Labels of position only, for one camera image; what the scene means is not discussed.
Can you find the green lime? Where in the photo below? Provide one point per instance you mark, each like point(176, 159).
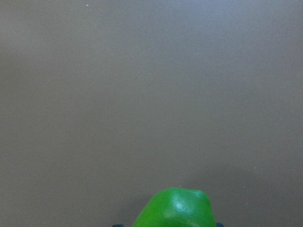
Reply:
point(177, 207)

